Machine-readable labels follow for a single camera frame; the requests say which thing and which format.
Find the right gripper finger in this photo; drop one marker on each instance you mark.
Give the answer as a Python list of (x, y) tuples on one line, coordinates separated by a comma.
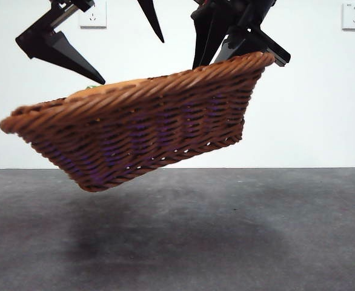
[(227, 45), (203, 36)]

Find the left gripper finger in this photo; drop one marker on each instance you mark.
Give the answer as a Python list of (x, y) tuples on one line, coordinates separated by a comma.
[(153, 18), (53, 45)]

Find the purple eggplant with green cap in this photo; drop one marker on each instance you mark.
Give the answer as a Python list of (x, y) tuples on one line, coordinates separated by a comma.
[(91, 87)]

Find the brown potato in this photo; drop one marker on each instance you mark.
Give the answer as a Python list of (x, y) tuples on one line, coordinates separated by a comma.
[(117, 86)]

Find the brown wicker basket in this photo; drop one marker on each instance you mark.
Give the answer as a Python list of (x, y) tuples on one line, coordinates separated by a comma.
[(141, 133)]

